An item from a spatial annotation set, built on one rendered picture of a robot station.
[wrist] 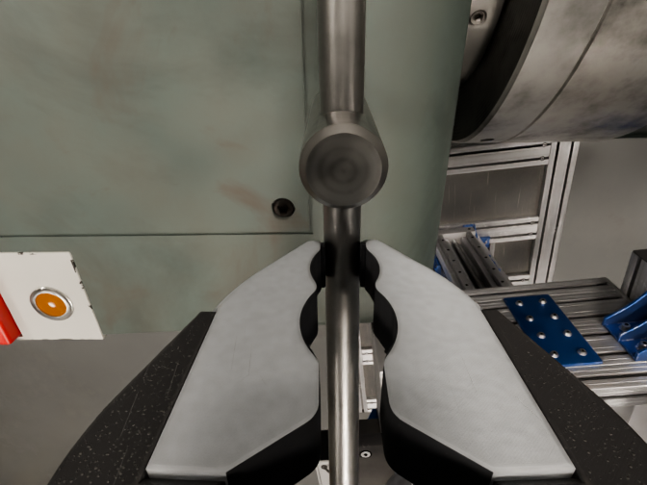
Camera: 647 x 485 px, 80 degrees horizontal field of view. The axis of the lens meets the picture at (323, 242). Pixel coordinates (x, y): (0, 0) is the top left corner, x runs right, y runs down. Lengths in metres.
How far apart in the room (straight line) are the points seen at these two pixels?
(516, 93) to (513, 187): 1.21
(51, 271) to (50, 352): 2.23
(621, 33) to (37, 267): 0.38
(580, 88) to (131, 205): 0.29
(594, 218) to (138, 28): 1.88
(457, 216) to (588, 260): 0.79
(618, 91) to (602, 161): 1.55
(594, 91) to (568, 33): 0.06
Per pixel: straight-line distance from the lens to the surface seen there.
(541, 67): 0.29
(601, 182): 1.91
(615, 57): 0.31
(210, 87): 0.23
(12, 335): 0.37
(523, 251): 1.64
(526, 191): 1.52
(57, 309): 0.34
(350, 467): 0.17
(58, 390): 2.75
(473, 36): 0.32
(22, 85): 0.27
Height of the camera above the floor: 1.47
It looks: 61 degrees down
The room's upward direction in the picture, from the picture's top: 179 degrees counter-clockwise
